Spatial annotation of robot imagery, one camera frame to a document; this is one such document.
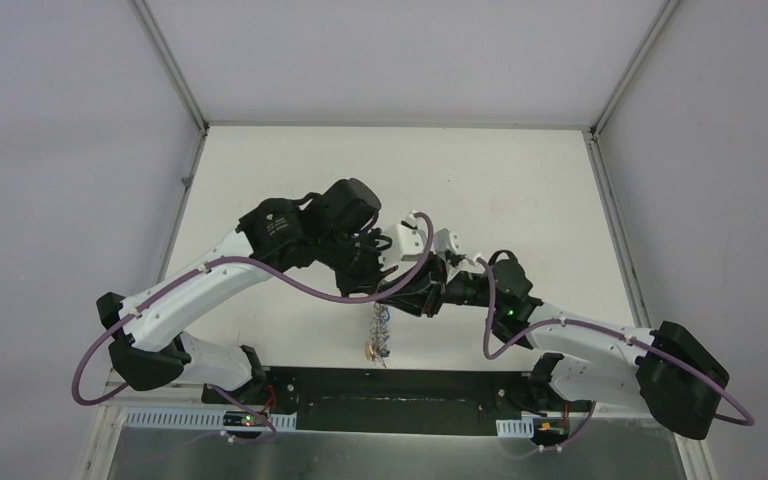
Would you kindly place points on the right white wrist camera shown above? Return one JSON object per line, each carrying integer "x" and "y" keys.
{"x": 446, "y": 246}

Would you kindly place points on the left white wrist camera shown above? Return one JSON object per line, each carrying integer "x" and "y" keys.
{"x": 407, "y": 241}

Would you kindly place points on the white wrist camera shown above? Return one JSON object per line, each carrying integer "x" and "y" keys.
{"x": 407, "y": 241}
{"x": 446, "y": 246}

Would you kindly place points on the white cable duct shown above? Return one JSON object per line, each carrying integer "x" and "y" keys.
{"x": 193, "y": 419}
{"x": 515, "y": 428}

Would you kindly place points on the left white cable duct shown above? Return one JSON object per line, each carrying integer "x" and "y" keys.
{"x": 193, "y": 419}

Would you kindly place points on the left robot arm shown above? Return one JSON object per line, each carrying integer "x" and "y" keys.
{"x": 150, "y": 346}

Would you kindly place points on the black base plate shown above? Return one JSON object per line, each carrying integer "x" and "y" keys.
{"x": 414, "y": 417}

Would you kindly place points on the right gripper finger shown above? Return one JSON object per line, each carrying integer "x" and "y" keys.
{"x": 427, "y": 282}
{"x": 417, "y": 306}

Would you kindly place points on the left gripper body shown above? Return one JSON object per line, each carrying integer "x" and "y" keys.
{"x": 371, "y": 270}

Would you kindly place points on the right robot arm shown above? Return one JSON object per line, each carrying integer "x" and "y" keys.
{"x": 665, "y": 371}

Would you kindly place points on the right white cable duct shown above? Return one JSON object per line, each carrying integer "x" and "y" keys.
{"x": 515, "y": 428}

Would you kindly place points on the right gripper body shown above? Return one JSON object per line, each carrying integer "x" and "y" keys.
{"x": 462, "y": 288}

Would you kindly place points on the aluminium frame rail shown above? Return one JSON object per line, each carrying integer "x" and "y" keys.
{"x": 119, "y": 397}

